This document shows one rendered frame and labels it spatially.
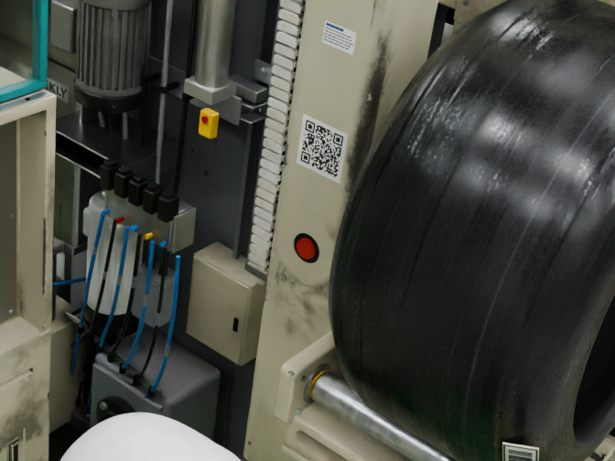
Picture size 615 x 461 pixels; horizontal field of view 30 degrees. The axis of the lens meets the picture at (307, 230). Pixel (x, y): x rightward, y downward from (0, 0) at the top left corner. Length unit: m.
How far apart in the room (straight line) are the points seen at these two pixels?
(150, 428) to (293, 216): 0.83
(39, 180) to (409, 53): 0.51
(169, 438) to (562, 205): 0.54
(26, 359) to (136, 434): 0.88
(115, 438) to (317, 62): 0.79
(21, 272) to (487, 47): 0.74
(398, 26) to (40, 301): 0.63
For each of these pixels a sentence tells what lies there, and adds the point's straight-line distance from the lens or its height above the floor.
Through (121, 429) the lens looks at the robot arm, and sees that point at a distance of 0.83.
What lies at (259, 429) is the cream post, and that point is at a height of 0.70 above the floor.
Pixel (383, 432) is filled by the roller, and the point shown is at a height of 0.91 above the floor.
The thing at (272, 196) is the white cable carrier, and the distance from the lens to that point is 1.64.
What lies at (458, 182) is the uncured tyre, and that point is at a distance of 1.23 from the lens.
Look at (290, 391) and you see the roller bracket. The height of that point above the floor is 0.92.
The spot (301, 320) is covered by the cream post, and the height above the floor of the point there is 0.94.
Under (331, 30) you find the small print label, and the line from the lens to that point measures 1.48.
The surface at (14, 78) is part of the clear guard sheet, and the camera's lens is 1.49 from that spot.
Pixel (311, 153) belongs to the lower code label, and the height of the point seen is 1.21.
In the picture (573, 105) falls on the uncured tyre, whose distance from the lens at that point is 1.24.
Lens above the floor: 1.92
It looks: 31 degrees down
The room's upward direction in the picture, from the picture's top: 9 degrees clockwise
